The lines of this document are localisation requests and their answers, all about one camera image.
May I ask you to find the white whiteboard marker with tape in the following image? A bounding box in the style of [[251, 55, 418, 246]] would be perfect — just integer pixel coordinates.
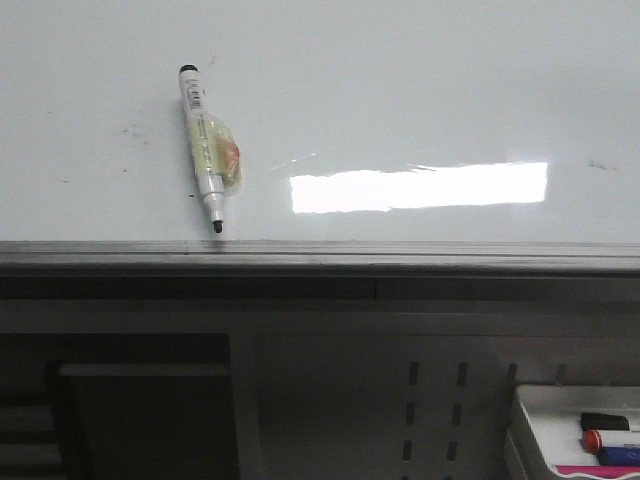
[[178, 64, 241, 234]]

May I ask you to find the blue-capped marker in tray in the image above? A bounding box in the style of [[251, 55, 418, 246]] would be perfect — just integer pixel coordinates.
[[597, 447, 640, 467]]

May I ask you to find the white whiteboard with grey frame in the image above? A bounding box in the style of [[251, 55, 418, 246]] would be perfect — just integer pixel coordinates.
[[1, 1, 639, 302]]

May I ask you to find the white slotted pegboard panel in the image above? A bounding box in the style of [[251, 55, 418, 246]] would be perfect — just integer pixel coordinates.
[[232, 333, 639, 479]]

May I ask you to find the white plastic storage tray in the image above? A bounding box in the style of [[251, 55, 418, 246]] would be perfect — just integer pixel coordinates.
[[504, 385, 639, 479]]

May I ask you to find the pink item in tray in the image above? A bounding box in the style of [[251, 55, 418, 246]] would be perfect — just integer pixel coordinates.
[[555, 465, 639, 479]]

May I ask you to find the red-capped marker in tray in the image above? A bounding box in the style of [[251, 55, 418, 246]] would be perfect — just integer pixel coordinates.
[[582, 429, 640, 453]]

